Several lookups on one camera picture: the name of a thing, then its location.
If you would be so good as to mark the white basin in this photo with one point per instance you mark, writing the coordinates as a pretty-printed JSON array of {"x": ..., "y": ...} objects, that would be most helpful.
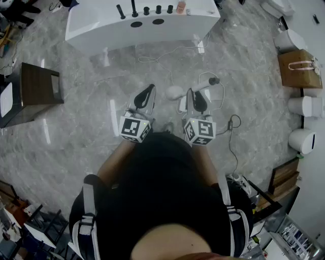
[{"x": 5, "y": 100}]

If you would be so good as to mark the glass display cabinet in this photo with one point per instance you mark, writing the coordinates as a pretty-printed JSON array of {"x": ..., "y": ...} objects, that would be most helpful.
[{"x": 297, "y": 238}]

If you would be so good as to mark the black metal frame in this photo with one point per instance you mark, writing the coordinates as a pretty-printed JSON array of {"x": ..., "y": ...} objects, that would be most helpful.
[{"x": 265, "y": 193}]

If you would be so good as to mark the black metal chair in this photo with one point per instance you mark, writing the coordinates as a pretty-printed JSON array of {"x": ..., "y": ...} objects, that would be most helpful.
[{"x": 54, "y": 221}]

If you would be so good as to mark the person's right forearm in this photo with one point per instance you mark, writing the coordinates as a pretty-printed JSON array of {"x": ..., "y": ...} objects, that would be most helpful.
[{"x": 205, "y": 165}]

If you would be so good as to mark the grey white appliance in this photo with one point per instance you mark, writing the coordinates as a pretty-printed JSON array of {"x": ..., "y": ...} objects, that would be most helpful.
[{"x": 238, "y": 180}]

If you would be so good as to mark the black faucet spout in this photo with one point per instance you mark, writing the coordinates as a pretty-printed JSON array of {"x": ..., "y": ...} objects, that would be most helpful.
[{"x": 134, "y": 10}]

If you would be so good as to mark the stack of wooden boards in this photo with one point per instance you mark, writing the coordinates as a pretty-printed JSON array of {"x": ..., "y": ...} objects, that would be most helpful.
[{"x": 284, "y": 177}]

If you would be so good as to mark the brown cardboard box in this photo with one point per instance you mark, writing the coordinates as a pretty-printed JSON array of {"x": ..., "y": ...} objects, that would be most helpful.
[{"x": 297, "y": 78}]

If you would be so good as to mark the dark wooden cabinet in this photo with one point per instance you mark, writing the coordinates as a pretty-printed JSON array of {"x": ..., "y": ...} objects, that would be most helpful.
[{"x": 35, "y": 83}]

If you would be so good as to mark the white round device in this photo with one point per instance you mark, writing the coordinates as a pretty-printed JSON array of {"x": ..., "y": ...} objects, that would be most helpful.
[{"x": 174, "y": 92}]

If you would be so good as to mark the black-tipped white tool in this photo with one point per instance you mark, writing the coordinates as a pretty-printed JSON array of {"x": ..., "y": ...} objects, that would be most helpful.
[{"x": 203, "y": 85}]

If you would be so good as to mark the person's black shirt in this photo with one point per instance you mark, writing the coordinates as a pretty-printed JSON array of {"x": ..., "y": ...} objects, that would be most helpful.
[{"x": 162, "y": 190}]

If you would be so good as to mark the person's left forearm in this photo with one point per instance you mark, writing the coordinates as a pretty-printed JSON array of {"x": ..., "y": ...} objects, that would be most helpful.
[{"x": 114, "y": 162}]

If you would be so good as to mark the pink bottle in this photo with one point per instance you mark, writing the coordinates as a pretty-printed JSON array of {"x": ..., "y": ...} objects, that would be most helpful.
[{"x": 181, "y": 7}]

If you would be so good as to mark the small black wall fixture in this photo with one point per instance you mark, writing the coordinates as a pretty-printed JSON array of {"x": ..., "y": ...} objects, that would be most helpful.
[{"x": 316, "y": 19}]

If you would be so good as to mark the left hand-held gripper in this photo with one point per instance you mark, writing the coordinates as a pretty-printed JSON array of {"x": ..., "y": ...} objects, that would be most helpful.
[{"x": 129, "y": 127}]

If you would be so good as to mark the person's right shoe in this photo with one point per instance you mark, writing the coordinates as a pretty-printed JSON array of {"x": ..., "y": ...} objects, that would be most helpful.
[{"x": 169, "y": 125}]

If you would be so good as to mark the white power strip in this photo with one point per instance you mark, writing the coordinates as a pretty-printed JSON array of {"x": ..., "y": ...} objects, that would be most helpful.
[{"x": 56, "y": 8}]

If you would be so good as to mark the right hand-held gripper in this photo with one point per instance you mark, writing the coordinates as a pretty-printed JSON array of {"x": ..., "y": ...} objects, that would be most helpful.
[{"x": 204, "y": 129}]

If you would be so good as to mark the black faucet knob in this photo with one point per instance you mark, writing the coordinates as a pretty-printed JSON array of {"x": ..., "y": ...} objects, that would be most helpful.
[
  {"x": 158, "y": 9},
  {"x": 146, "y": 11},
  {"x": 170, "y": 9}
]

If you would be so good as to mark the white cylindrical bin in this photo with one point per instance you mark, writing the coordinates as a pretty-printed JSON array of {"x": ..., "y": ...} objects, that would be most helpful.
[
  {"x": 300, "y": 141},
  {"x": 292, "y": 40},
  {"x": 304, "y": 106}
]

